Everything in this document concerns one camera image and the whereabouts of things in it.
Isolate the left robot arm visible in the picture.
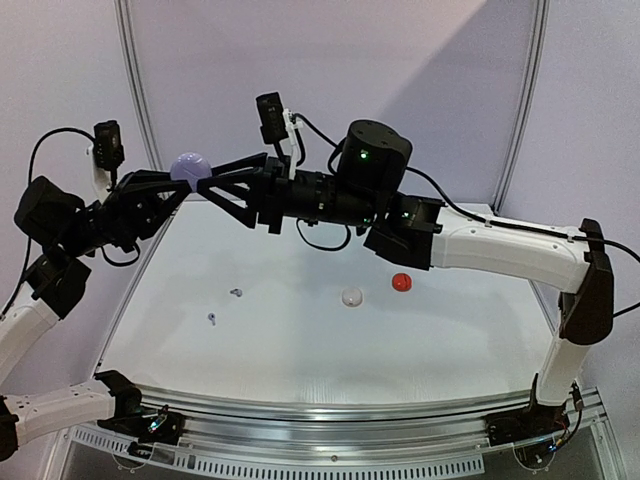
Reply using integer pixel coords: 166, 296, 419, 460
1, 170, 191, 459

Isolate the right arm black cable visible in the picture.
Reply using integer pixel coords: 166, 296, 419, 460
294, 112, 640, 321

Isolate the right aluminium corner post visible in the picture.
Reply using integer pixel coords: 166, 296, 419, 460
491, 0, 550, 213

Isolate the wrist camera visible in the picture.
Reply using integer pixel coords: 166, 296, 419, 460
255, 91, 305, 179
88, 120, 124, 201

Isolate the left aluminium corner post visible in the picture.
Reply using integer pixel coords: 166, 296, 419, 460
114, 0, 164, 170

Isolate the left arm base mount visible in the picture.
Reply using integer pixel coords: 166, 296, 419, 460
97, 405, 186, 445

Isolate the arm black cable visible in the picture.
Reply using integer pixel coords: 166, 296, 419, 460
0, 128, 141, 321
294, 112, 640, 321

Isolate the purple earbud charging case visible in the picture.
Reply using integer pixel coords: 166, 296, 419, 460
169, 152, 212, 192

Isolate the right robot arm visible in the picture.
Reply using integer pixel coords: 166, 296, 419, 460
196, 119, 614, 436

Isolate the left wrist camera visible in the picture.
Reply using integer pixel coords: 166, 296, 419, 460
88, 120, 124, 201

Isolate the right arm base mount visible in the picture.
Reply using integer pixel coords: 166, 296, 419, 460
483, 400, 584, 451

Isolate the aluminium front rail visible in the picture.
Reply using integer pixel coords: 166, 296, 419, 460
58, 384, 616, 476

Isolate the pink-white earbud charging case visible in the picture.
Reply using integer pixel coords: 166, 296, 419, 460
341, 287, 364, 308

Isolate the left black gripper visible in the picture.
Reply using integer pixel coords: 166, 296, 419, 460
59, 167, 193, 255

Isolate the red earbud charging case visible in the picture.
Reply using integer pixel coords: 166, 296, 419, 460
392, 273, 413, 292

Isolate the aluminium corner post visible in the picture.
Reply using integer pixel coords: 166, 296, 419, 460
491, 0, 550, 213
114, 0, 164, 170

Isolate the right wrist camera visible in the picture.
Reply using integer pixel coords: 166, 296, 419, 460
255, 91, 305, 179

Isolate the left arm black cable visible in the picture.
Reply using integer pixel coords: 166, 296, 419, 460
0, 128, 141, 321

